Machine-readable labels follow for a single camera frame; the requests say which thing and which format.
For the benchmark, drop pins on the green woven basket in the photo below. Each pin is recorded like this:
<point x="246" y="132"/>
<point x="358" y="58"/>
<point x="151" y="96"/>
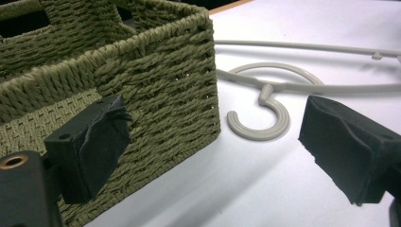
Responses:
<point x="151" y="82"/>

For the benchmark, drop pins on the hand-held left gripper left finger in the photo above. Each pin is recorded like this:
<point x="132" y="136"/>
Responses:
<point x="91" y="151"/>

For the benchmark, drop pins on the grey plastic clothes hanger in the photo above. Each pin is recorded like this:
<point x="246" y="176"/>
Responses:
<point x="277" y="88"/>

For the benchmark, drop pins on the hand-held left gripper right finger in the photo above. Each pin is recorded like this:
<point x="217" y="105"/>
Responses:
<point x="346" y="145"/>

